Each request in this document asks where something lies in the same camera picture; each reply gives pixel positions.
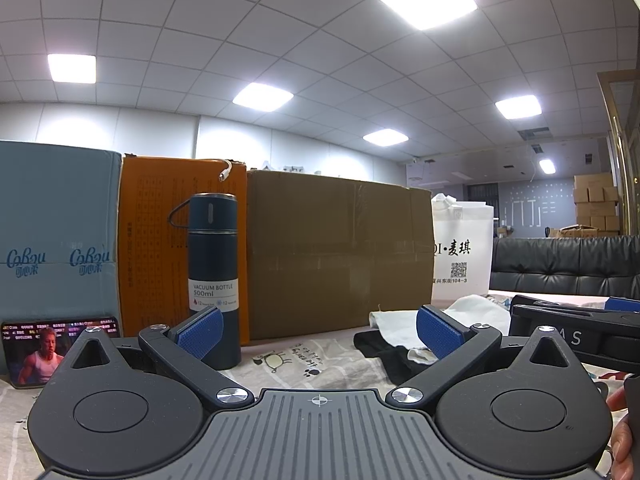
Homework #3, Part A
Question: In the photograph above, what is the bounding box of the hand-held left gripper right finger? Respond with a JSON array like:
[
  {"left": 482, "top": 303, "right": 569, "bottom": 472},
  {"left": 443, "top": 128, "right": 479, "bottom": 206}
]
[{"left": 386, "top": 304, "right": 583, "bottom": 408}]

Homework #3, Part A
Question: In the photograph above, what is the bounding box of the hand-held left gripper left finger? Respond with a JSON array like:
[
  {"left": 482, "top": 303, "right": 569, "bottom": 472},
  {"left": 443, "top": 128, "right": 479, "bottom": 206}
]
[{"left": 62, "top": 306, "right": 254, "bottom": 408}]

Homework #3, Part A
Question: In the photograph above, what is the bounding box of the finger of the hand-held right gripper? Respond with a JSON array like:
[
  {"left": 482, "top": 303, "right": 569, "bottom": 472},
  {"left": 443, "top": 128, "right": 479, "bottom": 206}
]
[{"left": 510, "top": 296, "right": 640, "bottom": 315}]

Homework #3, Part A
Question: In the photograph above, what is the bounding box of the white T-shirt with black print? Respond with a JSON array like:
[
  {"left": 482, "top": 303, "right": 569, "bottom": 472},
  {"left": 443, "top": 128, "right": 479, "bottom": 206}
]
[{"left": 354, "top": 296, "right": 513, "bottom": 387}]

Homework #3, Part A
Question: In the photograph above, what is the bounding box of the person's right hand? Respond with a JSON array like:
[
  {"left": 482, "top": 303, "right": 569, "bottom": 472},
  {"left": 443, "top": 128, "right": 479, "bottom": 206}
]
[{"left": 605, "top": 384, "right": 637, "bottom": 480}]

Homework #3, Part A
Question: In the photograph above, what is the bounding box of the black leather sofa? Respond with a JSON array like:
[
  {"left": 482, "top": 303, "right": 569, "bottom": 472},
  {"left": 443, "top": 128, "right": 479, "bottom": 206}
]
[{"left": 489, "top": 233, "right": 640, "bottom": 299}]

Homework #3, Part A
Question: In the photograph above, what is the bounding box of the dark blue vacuum bottle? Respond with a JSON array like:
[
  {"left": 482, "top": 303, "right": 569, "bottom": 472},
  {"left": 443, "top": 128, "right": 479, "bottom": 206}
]
[{"left": 168, "top": 192, "right": 242, "bottom": 369}]

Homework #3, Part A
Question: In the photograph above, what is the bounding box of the white printed bag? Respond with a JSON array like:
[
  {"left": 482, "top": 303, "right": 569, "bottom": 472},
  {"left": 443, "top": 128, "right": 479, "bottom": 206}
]
[{"left": 430, "top": 192, "right": 496, "bottom": 297}]

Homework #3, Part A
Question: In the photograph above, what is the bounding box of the stack of cardboard boxes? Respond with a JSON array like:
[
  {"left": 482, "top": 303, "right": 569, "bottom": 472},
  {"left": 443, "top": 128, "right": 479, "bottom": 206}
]
[{"left": 549, "top": 172, "right": 621, "bottom": 239}]

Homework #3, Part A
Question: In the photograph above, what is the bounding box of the orange carton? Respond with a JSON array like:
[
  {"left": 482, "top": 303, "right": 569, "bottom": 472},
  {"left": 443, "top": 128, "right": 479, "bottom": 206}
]
[{"left": 118, "top": 155, "right": 249, "bottom": 347}]

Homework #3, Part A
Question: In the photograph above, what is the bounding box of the printed beige bed sheet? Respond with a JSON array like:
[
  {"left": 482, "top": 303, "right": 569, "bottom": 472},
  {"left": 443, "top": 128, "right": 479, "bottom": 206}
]
[{"left": 0, "top": 290, "right": 640, "bottom": 480}]

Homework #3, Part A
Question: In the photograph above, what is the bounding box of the brown cardboard carton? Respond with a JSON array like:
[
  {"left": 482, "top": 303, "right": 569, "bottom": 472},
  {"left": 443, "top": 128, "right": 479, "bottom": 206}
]
[{"left": 245, "top": 168, "right": 435, "bottom": 342}]

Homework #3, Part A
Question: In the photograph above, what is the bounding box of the smartphone with lit screen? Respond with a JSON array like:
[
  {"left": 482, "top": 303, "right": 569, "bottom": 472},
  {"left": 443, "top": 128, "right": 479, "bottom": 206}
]
[{"left": 0, "top": 315, "right": 122, "bottom": 391}]

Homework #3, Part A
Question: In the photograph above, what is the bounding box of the blue-grey printed carton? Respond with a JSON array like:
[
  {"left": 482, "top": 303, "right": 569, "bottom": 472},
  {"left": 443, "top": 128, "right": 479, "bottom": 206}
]
[{"left": 0, "top": 140, "right": 124, "bottom": 327}]

